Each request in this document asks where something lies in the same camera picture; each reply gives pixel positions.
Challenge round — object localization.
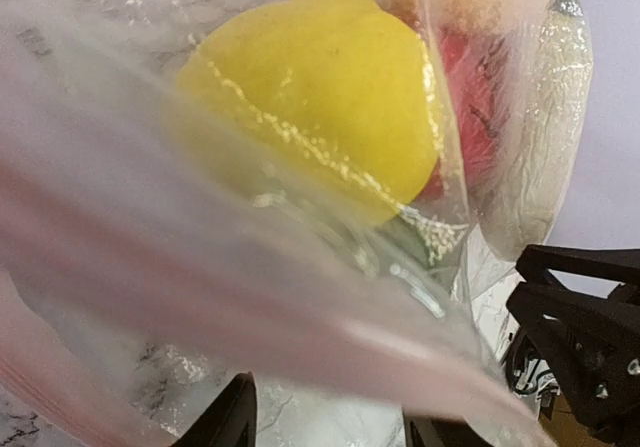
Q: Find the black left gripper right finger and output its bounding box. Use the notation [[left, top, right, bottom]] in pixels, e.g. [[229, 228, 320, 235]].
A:
[[408, 415, 480, 447]]

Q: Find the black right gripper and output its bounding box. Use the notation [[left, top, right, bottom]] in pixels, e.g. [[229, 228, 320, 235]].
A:
[[504, 245, 639, 437]]

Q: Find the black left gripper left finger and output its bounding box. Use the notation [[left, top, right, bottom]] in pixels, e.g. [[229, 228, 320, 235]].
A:
[[174, 372, 257, 447]]

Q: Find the clear zip top bag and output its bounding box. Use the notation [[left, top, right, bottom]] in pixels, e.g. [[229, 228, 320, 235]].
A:
[[1, 0, 592, 446]]

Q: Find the green fake vegetable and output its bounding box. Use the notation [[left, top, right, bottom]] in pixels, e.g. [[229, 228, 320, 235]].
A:
[[377, 216, 451, 268]]

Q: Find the yellow fake pear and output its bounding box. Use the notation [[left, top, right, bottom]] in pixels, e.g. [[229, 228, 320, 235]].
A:
[[176, 0, 443, 225]]

